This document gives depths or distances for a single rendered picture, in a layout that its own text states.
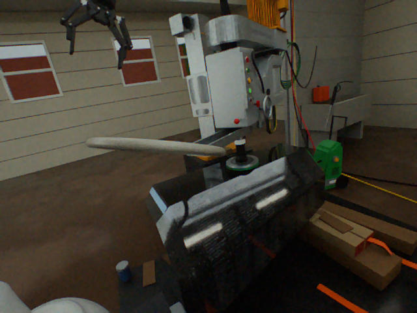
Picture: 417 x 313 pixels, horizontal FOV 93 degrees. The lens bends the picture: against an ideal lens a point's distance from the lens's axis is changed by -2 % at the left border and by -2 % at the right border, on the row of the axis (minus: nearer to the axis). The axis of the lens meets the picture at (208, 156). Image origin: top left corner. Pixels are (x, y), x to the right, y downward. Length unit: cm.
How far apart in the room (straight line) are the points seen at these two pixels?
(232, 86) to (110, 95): 625
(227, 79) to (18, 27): 681
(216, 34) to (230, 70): 19
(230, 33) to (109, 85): 628
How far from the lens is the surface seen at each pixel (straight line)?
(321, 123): 409
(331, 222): 197
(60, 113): 723
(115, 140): 59
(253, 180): 133
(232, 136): 112
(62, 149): 733
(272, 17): 188
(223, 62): 121
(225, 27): 120
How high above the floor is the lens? 141
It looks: 18 degrees down
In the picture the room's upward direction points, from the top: 9 degrees counter-clockwise
